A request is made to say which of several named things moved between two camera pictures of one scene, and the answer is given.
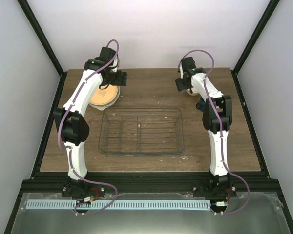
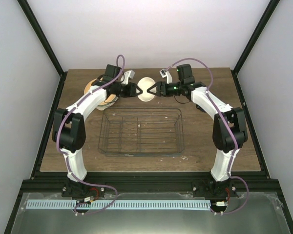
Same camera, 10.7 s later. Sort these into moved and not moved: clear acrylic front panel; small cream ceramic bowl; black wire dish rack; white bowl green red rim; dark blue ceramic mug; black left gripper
Moved: small cream ceramic bowl; black left gripper
Not moved: dark blue ceramic mug; clear acrylic front panel; white bowl green red rim; black wire dish rack
